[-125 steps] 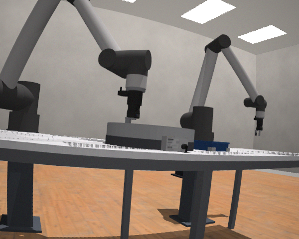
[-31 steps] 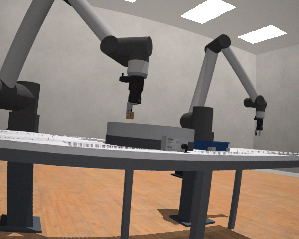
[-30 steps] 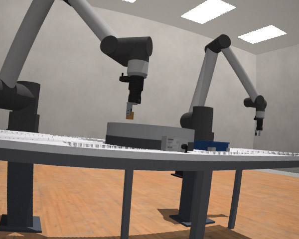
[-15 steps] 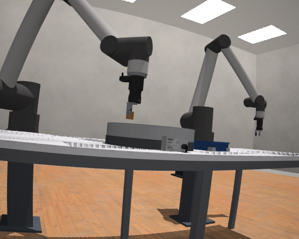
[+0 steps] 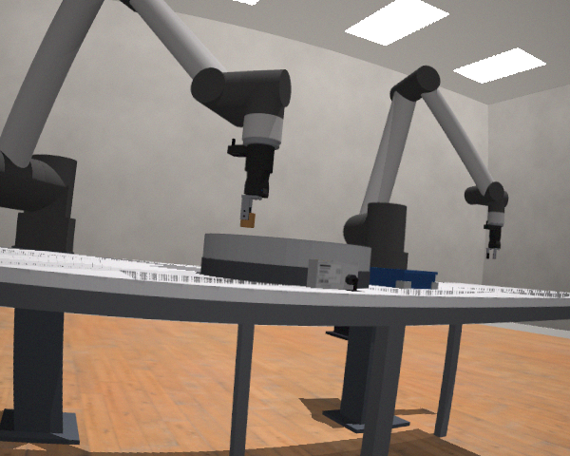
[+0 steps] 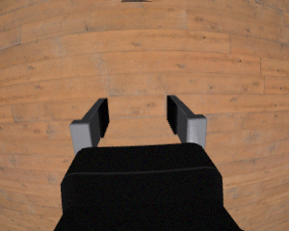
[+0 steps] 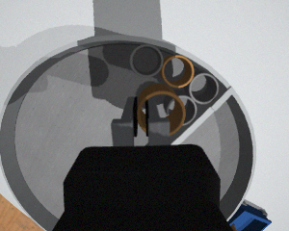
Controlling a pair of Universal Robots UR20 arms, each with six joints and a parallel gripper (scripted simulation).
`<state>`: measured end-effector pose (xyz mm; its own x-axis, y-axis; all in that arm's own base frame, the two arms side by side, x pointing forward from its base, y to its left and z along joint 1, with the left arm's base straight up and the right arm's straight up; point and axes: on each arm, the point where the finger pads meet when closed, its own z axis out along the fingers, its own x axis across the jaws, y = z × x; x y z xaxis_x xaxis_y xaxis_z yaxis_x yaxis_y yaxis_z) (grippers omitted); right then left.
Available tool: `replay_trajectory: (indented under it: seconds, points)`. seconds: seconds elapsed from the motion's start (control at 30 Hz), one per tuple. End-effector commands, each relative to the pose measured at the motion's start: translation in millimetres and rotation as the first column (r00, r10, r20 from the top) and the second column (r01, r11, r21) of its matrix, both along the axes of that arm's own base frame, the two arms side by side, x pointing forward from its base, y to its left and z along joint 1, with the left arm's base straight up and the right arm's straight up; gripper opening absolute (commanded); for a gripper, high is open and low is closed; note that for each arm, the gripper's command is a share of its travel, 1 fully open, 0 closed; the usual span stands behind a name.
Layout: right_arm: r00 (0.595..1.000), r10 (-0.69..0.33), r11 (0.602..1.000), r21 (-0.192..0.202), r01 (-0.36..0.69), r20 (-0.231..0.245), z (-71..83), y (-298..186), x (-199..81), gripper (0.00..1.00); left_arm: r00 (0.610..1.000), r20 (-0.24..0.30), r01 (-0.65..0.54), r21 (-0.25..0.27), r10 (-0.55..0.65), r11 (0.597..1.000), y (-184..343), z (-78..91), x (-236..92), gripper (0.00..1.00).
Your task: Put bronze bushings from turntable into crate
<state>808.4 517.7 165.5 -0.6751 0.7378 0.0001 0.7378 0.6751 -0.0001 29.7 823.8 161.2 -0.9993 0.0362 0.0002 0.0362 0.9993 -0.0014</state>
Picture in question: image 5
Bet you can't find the blue open tray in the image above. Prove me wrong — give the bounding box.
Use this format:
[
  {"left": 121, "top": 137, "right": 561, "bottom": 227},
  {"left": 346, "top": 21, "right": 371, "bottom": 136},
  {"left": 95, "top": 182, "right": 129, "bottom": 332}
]
[{"left": 370, "top": 267, "right": 438, "bottom": 289}]

